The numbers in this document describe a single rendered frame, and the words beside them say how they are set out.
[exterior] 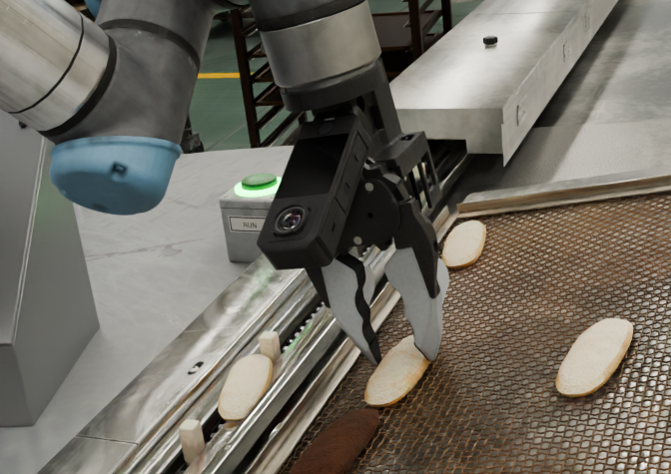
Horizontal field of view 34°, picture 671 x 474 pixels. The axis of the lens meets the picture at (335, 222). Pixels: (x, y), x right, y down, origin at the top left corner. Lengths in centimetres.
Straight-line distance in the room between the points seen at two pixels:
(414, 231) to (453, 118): 60
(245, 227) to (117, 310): 16
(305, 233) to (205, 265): 56
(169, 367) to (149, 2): 33
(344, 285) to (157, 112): 19
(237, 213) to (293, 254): 51
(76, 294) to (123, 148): 41
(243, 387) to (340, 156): 25
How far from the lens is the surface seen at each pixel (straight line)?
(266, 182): 119
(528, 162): 143
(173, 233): 133
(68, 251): 107
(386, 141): 78
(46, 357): 101
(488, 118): 132
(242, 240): 120
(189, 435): 84
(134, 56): 71
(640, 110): 162
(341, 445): 72
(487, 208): 108
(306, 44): 72
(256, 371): 91
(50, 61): 66
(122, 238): 135
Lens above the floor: 130
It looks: 22 degrees down
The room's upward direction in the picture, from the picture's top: 7 degrees counter-clockwise
